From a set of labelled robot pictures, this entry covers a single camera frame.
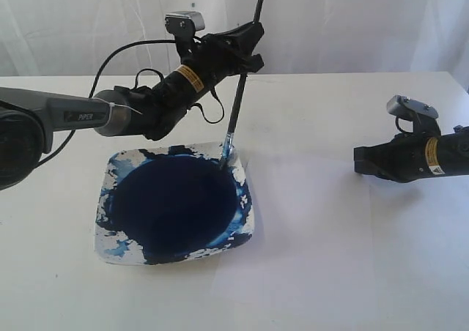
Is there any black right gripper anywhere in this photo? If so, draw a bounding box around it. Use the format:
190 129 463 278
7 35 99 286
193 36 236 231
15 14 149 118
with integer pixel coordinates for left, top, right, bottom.
353 135 453 183

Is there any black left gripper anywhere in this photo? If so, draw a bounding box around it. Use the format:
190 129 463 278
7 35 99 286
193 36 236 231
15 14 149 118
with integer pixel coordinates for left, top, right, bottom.
160 22 265 100

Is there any black paintbrush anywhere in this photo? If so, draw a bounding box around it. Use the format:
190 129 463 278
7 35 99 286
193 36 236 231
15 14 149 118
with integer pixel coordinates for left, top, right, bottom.
219 0 264 170

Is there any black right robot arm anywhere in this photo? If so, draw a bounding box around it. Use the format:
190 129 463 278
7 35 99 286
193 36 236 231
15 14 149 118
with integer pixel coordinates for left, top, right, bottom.
353 127 468 183

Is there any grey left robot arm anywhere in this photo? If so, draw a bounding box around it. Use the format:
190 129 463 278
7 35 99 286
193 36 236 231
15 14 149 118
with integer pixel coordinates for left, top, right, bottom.
1 12 265 189

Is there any white paper sheet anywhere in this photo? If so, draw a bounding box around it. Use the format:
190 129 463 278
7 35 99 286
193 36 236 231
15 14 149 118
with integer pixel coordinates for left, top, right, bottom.
212 155 374 313

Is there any white dish with blue paint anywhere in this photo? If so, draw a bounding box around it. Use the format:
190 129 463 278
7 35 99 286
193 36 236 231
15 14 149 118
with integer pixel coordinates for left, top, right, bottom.
94 142 255 266

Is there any white backdrop cloth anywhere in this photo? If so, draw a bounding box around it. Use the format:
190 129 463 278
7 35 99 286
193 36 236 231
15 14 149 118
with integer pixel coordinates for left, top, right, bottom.
1 0 468 85

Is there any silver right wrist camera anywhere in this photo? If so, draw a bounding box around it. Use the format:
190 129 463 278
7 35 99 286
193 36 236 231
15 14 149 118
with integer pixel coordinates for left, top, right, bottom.
386 95 441 136

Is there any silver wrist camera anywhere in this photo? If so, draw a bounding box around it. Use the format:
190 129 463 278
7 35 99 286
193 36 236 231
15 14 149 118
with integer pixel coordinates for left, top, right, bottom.
386 95 441 136
164 11 205 42

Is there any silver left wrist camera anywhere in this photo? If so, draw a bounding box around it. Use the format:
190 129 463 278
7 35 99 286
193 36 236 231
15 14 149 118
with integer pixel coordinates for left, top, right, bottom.
164 11 205 42

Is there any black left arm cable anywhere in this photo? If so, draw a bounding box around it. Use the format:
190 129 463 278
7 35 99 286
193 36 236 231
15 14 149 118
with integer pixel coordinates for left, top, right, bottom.
38 40 226 166

